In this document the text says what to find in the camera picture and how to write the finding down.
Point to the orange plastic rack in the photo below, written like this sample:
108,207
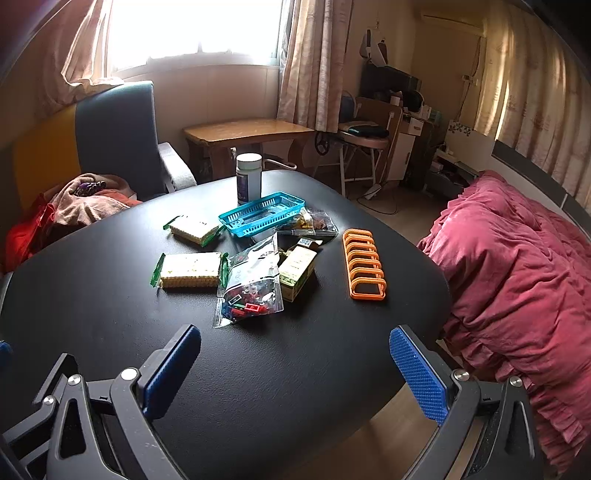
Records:
367,298

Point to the pink cloth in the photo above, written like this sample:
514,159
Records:
87,203

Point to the green and yellow box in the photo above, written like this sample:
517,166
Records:
295,272

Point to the white cabinet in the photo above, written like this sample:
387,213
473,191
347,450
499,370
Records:
401,147

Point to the blue plastic basket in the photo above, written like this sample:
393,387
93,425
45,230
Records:
231,220

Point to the clear bag of gold sweets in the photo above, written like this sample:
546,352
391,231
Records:
316,224

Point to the white bottle purple label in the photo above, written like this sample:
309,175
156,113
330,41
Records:
249,180

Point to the window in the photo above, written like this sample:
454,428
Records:
194,27

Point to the clear bag of toy bricks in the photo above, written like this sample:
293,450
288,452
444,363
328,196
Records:
249,286

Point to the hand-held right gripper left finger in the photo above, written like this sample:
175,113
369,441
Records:
168,369

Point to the cracker packet green ends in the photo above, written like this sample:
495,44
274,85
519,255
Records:
189,270
189,229

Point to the red cloth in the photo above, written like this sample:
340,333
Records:
27,235

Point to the blue and yellow armchair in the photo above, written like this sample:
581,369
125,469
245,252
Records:
115,129

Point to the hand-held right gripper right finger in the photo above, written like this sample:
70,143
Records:
418,369

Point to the white air conditioner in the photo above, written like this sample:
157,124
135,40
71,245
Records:
450,14

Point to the red quilt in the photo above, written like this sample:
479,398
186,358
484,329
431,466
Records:
512,277

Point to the wooden side table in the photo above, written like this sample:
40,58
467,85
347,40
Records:
244,130

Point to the beige patterned curtain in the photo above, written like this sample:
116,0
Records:
69,46
531,83
314,60

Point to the dark bed headboard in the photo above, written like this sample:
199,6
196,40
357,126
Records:
526,166

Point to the purple patterned cloth item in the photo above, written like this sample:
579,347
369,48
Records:
90,187

